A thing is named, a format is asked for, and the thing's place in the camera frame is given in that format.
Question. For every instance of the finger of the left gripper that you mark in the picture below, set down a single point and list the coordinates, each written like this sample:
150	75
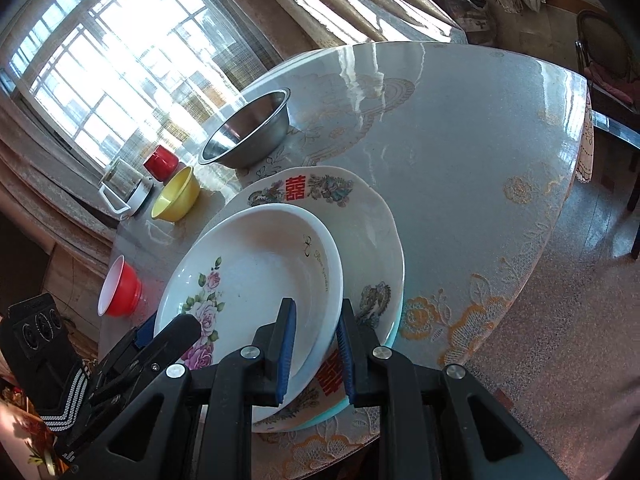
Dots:
169	345
145	333

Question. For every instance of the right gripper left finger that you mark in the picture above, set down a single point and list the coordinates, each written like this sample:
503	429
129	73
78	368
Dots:
255	375

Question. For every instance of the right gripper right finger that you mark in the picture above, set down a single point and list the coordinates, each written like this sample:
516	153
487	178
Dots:
379	377

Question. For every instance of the red plastic bowl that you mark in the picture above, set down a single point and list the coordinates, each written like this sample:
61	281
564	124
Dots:
121	290

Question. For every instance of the white rose plate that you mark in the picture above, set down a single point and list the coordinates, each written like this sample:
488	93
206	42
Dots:
234	278

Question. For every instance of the yellow plastic bowl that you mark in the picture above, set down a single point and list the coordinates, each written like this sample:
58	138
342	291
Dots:
177	197

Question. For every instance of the stainless steel bowl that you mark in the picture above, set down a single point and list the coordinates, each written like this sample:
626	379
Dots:
249	134

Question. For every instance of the teal plate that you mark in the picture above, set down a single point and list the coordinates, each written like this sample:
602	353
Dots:
344	403

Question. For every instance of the phoenix pattern plate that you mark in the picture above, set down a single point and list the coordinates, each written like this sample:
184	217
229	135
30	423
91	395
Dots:
366	236

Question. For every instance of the glass electric kettle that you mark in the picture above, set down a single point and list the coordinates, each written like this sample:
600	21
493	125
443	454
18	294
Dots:
123	188

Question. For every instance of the red ceramic mug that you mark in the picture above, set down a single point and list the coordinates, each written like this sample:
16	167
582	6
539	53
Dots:
161	164

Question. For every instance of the beige curtain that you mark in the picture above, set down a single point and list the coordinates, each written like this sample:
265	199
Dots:
53	194

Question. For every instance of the dark wooden chair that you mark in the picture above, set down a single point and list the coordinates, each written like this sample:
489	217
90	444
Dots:
604	58

